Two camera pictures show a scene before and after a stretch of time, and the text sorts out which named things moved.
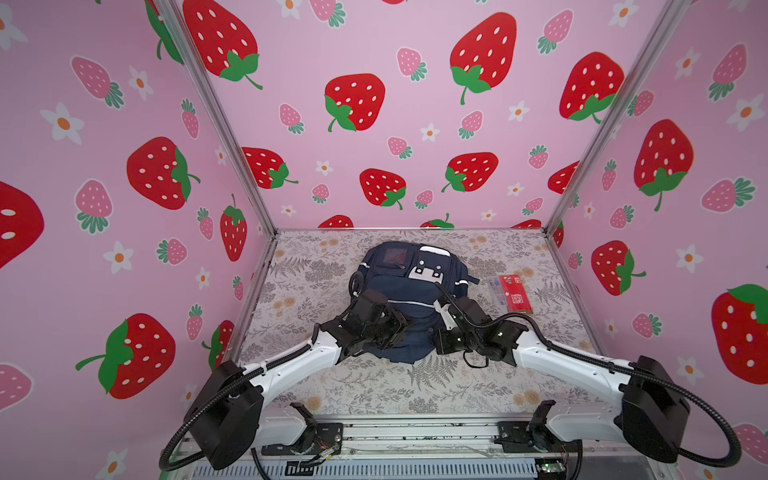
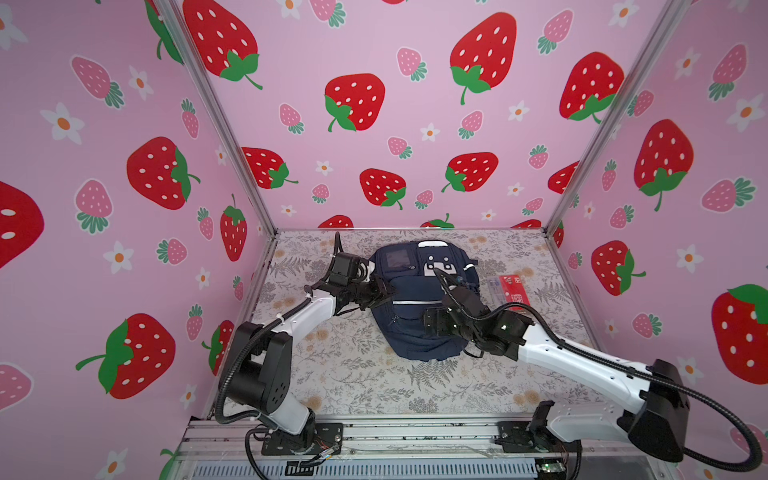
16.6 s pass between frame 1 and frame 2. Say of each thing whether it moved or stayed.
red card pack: stayed
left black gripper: moved
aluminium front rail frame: stayed
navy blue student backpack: stayed
